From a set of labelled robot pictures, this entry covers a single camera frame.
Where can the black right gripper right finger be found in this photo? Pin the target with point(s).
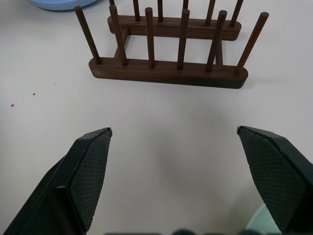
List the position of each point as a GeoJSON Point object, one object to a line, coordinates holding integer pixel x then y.
{"type": "Point", "coordinates": [276, 171]}

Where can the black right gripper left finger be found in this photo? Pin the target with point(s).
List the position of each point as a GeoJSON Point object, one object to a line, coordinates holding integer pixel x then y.
{"type": "Point", "coordinates": [80, 176]}

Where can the green plate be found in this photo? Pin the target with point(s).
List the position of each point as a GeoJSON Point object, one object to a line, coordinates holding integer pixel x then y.
{"type": "Point", "coordinates": [259, 222]}

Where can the dark wooden dish rack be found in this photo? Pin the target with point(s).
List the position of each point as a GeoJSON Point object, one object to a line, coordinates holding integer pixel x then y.
{"type": "Point", "coordinates": [171, 76]}

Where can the blue plate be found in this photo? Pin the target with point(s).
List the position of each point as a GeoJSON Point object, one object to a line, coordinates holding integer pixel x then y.
{"type": "Point", "coordinates": [61, 3]}

